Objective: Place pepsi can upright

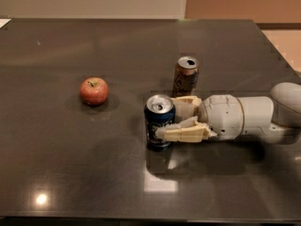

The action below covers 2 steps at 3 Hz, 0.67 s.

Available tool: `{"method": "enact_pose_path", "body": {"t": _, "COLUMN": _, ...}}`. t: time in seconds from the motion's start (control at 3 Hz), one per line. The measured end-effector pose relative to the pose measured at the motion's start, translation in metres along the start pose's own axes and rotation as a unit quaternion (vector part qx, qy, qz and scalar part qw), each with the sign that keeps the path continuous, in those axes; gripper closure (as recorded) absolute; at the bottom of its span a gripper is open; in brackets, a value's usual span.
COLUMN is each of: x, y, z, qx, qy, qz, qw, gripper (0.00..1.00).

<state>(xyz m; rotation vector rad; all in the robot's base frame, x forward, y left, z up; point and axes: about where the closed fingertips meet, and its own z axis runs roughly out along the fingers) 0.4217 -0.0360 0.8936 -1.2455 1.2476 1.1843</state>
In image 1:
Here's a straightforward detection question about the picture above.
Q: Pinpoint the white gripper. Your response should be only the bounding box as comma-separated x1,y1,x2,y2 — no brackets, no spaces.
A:
155,95,244,143

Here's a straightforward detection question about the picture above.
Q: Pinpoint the red apple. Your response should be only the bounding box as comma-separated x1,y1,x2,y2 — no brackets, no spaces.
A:
80,77,108,105

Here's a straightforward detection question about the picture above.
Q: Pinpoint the orange brown soda can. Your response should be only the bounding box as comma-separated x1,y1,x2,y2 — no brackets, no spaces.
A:
172,56,198,97

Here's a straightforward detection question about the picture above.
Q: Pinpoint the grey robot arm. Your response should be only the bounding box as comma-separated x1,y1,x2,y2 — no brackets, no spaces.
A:
155,82,301,144

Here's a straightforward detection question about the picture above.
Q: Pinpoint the blue pepsi can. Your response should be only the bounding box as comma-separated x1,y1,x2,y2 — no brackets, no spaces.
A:
144,94,175,148

